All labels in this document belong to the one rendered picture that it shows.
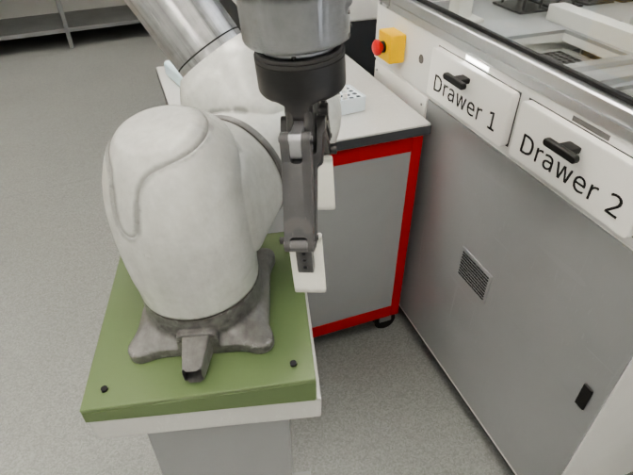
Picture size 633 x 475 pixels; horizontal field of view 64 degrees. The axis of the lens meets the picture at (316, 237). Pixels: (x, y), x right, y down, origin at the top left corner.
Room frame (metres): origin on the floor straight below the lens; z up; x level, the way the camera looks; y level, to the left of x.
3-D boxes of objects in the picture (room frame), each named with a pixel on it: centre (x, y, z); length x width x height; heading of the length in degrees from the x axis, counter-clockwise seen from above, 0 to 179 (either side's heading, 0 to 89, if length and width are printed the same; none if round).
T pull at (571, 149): (0.74, -0.41, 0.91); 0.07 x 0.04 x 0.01; 20
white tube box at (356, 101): (1.22, -0.05, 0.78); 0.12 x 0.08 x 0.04; 117
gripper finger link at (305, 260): (0.34, 0.01, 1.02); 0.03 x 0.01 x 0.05; 175
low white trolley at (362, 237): (1.32, 0.10, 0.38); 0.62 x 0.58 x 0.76; 20
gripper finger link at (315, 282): (0.36, 0.01, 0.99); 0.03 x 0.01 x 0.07; 85
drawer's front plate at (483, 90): (1.04, -0.32, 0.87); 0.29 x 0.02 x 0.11; 20
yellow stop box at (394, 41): (1.35, -0.19, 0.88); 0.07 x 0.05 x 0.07; 20
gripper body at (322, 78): (0.42, 0.01, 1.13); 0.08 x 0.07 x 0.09; 175
